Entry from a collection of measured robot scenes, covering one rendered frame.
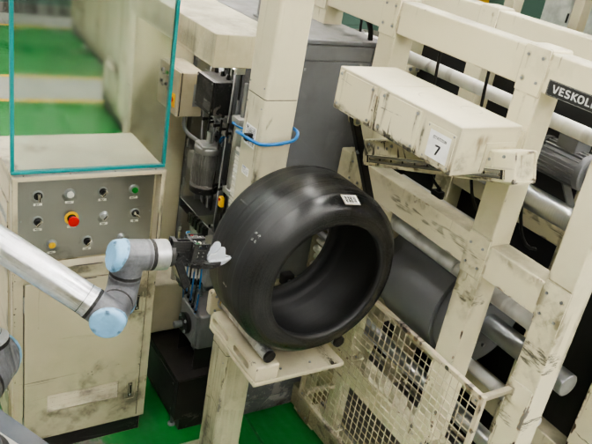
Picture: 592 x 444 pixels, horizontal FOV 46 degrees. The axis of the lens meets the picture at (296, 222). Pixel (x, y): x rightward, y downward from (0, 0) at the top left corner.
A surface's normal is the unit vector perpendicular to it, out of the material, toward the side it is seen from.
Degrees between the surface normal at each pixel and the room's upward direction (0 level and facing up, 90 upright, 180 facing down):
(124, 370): 90
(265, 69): 90
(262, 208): 43
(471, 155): 90
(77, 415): 90
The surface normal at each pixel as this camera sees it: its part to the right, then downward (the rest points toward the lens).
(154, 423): 0.17, -0.89
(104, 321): 0.08, 0.43
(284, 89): 0.51, 0.44
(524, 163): 0.53, 0.15
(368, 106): -0.85, 0.09
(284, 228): 0.00, -0.14
